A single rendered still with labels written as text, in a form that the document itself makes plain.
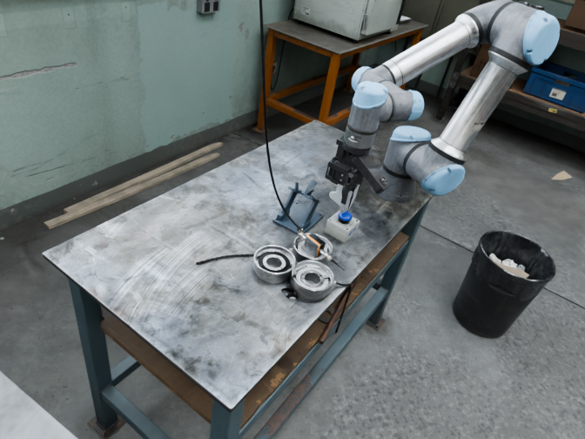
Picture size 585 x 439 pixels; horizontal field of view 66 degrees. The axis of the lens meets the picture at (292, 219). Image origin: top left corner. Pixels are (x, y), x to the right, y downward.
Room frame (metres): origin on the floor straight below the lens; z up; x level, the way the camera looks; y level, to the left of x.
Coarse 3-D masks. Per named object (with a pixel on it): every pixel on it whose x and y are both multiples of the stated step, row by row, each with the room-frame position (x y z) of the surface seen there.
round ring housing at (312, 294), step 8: (296, 264) 0.82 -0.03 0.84; (304, 264) 0.84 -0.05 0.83; (312, 264) 0.85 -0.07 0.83; (320, 264) 0.85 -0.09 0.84; (296, 272) 0.81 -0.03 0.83; (304, 272) 0.82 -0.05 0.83; (312, 272) 0.82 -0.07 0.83; (328, 272) 0.83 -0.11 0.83; (296, 280) 0.77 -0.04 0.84; (304, 280) 0.79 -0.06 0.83; (312, 280) 0.82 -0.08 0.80; (320, 280) 0.80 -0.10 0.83; (296, 288) 0.76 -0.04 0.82; (304, 288) 0.75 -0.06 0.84; (328, 288) 0.77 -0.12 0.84; (304, 296) 0.76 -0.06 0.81; (312, 296) 0.75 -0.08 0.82; (320, 296) 0.75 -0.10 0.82
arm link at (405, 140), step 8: (400, 128) 1.34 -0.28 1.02; (408, 128) 1.35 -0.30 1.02; (416, 128) 1.36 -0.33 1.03; (392, 136) 1.33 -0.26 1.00; (400, 136) 1.29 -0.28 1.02; (408, 136) 1.28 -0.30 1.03; (416, 136) 1.28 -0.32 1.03; (424, 136) 1.29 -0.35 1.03; (392, 144) 1.31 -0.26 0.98; (400, 144) 1.28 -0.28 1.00; (408, 144) 1.27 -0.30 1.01; (416, 144) 1.27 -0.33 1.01; (424, 144) 1.27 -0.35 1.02; (392, 152) 1.30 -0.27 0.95; (400, 152) 1.27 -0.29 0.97; (408, 152) 1.25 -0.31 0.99; (384, 160) 1.33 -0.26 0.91; (392, 160) 1.29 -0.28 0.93; (400, 160) 1.26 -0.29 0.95; (392, 168) 1.29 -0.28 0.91; (400, 168) 1.27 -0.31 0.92
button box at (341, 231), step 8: (336, 216) 1.05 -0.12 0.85; (328, 224) 1.02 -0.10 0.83; (336, 224) 1.02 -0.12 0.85; (344, 224) 1.02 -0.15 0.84; (352, 224) 1.03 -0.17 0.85; (328, 232) 1.02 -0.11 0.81; (336, 232) 1.01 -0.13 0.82; (344, 232) 1.00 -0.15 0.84; (352, 232) 1.02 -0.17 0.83; (344, 240) 0.99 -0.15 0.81
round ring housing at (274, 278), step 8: (264, 248) 0.87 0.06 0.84; (272, 248) 0.88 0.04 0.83; (280, 248) 0.88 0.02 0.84; (256, 256) 0.84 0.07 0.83; (272, 256) 0.85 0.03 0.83; (288, 256) 0.86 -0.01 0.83; (256, 264) 0.80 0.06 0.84; (264, 264) 0.81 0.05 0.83; (272, 264) 0.85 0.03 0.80; (280, 264) 0.84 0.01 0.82; (256, 272) 0.79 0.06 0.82; (264, 272) 0.78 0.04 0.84; (288, 272) 0.79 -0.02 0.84; (264, 280) 0.79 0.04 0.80; (272, 280) 0.78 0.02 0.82; (280, 280) 0.78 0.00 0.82
